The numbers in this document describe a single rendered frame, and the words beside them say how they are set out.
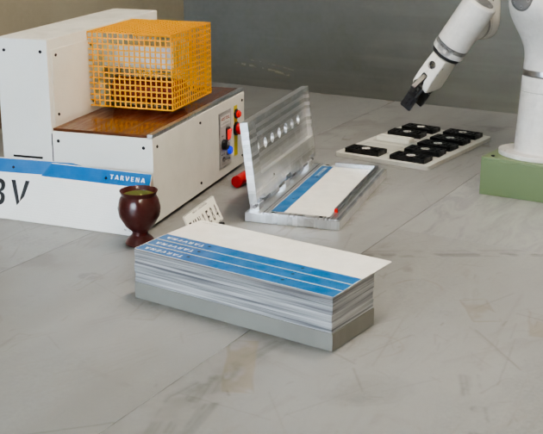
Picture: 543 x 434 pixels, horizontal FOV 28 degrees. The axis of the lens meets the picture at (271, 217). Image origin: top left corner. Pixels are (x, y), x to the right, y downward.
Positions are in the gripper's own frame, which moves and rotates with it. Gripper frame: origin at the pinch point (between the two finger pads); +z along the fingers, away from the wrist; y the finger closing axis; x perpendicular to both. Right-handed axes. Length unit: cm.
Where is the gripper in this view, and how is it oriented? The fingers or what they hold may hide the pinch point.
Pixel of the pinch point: (414, 100)
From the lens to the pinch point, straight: 283.6
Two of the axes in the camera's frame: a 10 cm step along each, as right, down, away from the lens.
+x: -6.9, -6.6, 2.9
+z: -4.5, 7.1, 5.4
